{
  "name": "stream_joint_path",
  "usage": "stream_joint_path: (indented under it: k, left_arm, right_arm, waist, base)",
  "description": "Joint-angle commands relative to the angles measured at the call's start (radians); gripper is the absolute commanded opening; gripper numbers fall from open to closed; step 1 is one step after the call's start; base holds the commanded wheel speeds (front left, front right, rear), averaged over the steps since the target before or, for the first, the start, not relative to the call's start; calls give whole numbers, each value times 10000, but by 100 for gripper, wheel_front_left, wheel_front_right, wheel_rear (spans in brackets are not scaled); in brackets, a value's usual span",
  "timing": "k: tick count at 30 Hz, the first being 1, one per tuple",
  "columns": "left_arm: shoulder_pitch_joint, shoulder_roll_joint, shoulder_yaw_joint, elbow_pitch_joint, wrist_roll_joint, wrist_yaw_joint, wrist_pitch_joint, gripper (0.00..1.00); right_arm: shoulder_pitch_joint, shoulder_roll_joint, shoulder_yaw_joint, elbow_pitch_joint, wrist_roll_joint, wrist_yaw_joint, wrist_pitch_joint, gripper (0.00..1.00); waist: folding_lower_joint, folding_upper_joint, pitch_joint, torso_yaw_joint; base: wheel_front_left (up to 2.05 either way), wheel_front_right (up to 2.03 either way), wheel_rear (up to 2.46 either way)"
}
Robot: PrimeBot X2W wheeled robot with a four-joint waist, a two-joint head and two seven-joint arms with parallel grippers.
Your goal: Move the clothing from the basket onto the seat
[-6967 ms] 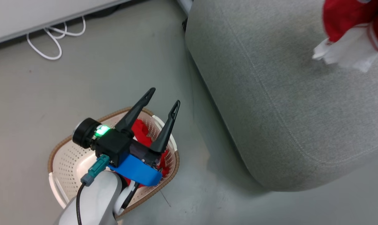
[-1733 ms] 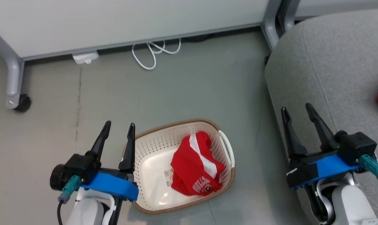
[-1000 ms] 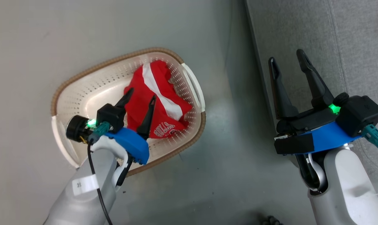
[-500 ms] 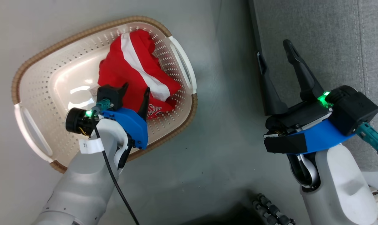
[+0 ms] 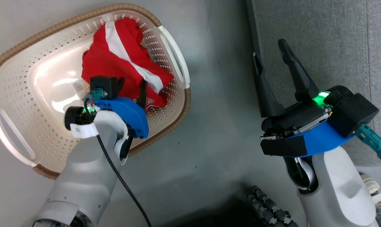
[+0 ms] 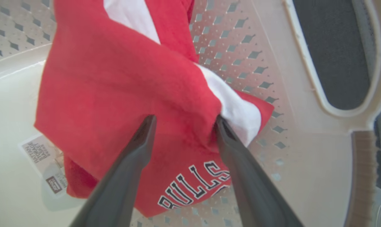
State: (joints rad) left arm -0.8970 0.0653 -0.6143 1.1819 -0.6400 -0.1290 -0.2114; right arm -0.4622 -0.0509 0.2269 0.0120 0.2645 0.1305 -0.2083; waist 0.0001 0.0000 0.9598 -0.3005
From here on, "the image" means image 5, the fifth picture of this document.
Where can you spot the red and white garment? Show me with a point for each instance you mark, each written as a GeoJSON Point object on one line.
{"type": "Point", "coordinates": [115, 60]}

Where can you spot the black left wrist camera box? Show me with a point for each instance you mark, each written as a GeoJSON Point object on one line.
{"type": "Point", "coordinates": [104, 85]}

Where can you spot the black robot torso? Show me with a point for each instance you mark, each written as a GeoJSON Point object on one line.
{"type": "Point", "coordinates": [209, 216]}

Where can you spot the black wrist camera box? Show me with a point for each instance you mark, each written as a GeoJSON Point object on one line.
{"type": "Point", "coordinates": [354, 113]}
{"type": "Point", "coordinates": [104, 85]}

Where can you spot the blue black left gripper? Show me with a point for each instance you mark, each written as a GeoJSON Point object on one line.
{"type": "Point", "coordinates": [129, 113]}

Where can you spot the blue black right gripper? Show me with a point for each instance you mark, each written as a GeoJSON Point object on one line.
{"type": "Point", "coordinates": [304, 138]}

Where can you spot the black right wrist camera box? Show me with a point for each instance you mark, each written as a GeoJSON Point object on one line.
{"type": "Point", "coordinates": [354, 113]}

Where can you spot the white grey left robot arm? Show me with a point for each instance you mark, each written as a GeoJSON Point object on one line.
{"type": "Point", "coordinates": [83, 176]}

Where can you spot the beige perforated plastic laundry basket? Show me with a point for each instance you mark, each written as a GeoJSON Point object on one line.
{"type": "Point", "coordinates": [26, 63]}

